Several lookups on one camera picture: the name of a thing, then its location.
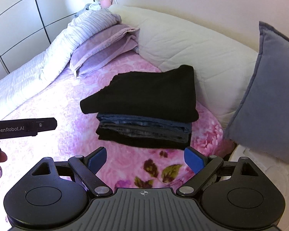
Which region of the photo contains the black garment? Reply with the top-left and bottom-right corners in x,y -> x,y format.
80,65 -> 199,123

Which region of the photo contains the pink rose bed blanket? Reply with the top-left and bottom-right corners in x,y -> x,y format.
0,50 -> 232,229

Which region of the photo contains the grey striped rolled duvet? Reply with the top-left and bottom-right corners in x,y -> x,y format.
0,9 -> 122,120

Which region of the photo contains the folded dark jeans stack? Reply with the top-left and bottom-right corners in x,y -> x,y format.
96,113 -> 192,150

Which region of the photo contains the grey-blue cushion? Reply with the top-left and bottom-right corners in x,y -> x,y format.
224,21 -> 289,163

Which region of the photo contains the cream quilted headboard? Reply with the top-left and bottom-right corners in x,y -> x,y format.
109,5 -> 258,127

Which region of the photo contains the white wardrobe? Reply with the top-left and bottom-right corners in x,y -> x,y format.
0,0 -> 94,80

